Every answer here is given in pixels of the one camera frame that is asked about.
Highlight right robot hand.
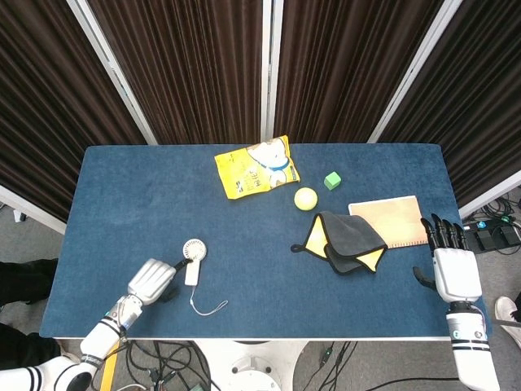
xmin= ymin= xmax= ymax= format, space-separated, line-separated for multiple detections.
xmin=412 ymin=213 xmax=484 ymax=303

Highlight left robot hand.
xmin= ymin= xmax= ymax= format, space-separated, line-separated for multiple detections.
xmin=127 ymin=254 xmax=195 ymax=307

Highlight white handheld fan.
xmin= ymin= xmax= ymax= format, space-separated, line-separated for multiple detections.
xmin=182 ymin=239 xmax=229 ymax=318

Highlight black foot pedal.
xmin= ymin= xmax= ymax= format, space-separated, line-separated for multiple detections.
xmin=471 ymin=226 xmax=521 ymax=253

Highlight white sneaker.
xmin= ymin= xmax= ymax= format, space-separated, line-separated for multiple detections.
xmin=494 ymin=296 xmax=520 ymax=332

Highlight tan spiral notebook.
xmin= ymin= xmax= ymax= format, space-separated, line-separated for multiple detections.
xmin=348 ymin=195 xmax=428 ymax=250

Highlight yellow floor tape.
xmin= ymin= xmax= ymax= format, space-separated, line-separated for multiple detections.
xmin=99 ymin=345 xmax=121 ymax=391

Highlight blue table mat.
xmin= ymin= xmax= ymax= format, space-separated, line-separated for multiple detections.
xmin=39 ymin=143 xmax=493 ymax=340

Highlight grey yellow microfibre cloth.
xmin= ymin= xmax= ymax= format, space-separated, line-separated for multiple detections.
xmin=290 ymin=210 xmax=388 ymax=276

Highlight white table base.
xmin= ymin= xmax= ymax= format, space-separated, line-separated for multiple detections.
xmin=195 ymin=340 xmax=310 ymax=391

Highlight person's black trouser leg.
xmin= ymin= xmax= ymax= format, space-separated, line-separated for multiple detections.
xmin=0 ymin=257 xmax=62 ymax=370

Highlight yellow snack bag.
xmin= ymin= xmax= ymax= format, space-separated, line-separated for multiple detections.
xmin=214 ymin=134 xmax=301 ymax=200

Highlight yellow-green ball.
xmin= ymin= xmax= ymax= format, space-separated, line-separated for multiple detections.
xmin=293 ymin=187 xmax=318 ymax=212

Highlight brown curtain partition panel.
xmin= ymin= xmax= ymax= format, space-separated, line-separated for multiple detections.
xmin=0 ymin=0 xmax=148 ymax=235
xmin=368 ymin=0 xmax=521 ymax=219
xmin=262 ymin=0 xmax=463 ymax=144
xmin=67 ymin=0 xmax=273 ymax=146

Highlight black floor cables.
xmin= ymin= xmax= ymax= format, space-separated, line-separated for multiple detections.
xmin=121 ymin=340 xmax=212 ymax=391

